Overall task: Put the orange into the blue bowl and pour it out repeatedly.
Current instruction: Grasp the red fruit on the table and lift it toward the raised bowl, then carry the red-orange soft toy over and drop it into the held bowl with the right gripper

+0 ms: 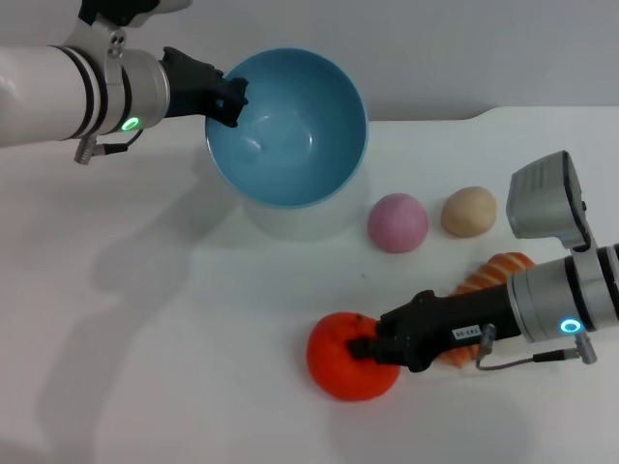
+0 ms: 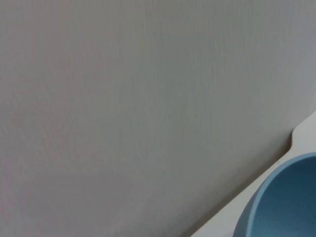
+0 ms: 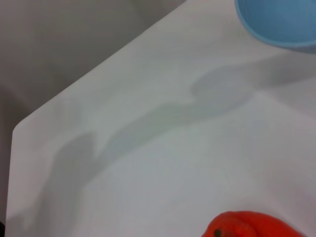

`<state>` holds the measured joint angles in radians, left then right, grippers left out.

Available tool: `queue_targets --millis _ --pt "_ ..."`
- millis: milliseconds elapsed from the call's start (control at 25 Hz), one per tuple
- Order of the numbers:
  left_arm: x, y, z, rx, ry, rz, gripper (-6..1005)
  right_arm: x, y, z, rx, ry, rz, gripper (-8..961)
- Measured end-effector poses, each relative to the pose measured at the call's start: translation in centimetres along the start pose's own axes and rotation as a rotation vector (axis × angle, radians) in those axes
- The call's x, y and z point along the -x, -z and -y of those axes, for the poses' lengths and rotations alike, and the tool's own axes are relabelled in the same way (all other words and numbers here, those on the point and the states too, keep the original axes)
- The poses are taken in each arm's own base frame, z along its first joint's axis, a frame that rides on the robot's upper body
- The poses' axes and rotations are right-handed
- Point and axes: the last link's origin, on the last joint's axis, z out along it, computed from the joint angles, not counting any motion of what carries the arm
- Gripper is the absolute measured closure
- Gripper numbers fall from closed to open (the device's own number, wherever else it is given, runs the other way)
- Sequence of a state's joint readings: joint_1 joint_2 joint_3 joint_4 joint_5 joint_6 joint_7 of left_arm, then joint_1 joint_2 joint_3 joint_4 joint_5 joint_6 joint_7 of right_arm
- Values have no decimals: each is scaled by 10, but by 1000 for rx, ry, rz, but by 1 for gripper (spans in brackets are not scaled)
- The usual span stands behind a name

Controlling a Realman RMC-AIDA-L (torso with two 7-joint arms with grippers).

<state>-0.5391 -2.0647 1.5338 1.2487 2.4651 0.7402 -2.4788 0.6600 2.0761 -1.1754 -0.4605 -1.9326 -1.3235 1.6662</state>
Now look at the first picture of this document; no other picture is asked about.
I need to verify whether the blue bowl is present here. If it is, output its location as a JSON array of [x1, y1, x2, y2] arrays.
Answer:
[[204, 46, 369, 209]]

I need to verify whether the pink round bun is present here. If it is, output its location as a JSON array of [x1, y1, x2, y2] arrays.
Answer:
[[367, 192, 429, 255]]

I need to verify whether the beige round bun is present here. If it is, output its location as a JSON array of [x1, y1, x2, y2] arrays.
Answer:
[[440, 186, 498, 238]]

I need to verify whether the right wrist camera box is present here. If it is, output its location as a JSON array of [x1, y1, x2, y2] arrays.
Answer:
[[505, 150, 594, 251]]

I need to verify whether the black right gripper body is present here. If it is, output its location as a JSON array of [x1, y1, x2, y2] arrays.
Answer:
[[375, 283, 522, 373]]

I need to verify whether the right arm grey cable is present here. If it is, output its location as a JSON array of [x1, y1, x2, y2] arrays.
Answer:
[[473, 323, 599, 371]]

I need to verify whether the left arm grey cable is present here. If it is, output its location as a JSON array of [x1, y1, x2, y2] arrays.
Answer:
[[73, 128, 144, 165]]

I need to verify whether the orange striped bread loaf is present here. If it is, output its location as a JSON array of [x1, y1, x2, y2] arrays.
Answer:
[[437, 251, 538, 371]]

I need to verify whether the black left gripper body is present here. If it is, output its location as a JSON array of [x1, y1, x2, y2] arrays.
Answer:
[[160, 45, 227, 120]]

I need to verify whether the orange mandarin fruit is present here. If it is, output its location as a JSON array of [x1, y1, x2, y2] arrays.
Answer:
[[307, 312, 401, 402]]

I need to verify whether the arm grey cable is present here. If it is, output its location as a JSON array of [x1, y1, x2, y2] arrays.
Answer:
[[473, 323, 599, 371], [73, 128, 144, 165]]

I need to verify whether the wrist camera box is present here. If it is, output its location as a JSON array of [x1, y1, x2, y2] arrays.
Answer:
[[505, 150, 594, 251], [78, 0, 192, 29]]

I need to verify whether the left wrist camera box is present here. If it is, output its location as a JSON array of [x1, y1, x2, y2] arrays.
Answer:
[[78, 0, 192, 29]]

